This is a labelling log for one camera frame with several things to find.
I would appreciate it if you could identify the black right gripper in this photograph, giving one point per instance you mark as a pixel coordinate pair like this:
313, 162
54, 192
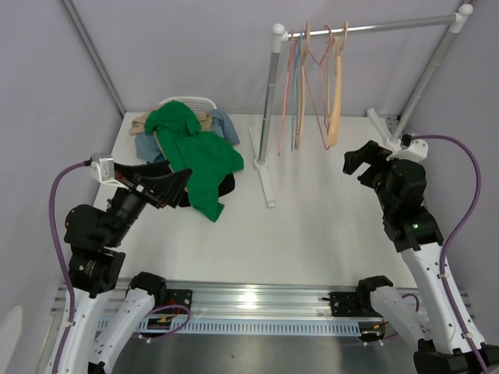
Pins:
371, 154

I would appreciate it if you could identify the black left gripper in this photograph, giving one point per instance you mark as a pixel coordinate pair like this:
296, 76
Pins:
168, 189

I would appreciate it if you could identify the grey blue t shirt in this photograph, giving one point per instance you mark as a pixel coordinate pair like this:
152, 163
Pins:
228, 126

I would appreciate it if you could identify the green t shirt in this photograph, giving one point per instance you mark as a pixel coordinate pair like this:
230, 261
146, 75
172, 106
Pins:
226, 160

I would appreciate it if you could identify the beige t shirt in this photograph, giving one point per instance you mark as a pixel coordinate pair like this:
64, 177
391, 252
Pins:
180, 136

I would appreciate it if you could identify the black t shirt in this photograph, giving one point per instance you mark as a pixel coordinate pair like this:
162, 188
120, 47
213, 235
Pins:
228, 185

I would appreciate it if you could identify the light blue wire hanger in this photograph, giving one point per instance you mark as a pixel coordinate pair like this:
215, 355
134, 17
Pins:
297, 44

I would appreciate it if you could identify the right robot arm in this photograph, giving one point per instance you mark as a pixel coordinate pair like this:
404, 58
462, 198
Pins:
444, 339

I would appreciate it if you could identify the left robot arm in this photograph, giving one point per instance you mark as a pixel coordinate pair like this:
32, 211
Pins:
91, 264

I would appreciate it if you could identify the white perforated plastic basket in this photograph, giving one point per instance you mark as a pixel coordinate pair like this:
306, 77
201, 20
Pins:
197, 104

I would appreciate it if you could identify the silver white clothes rack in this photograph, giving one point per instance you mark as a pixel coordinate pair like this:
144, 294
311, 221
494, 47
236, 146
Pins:
455, 22

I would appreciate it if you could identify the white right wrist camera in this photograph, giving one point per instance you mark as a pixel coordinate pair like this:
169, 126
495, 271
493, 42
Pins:
409, 148

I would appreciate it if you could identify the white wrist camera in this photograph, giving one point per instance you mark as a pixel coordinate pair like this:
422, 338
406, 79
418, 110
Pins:
409, 148
102, 169

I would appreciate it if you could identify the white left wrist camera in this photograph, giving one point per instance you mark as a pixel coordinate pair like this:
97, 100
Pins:
102, 169

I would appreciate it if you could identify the white slotted cable duct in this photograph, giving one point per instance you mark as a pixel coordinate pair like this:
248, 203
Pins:
281, 327

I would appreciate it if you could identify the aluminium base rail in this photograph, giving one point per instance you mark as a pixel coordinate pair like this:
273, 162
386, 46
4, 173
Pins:
207, 300

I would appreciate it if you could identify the grey wall corner profile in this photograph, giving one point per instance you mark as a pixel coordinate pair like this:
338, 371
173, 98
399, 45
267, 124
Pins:
83, 36

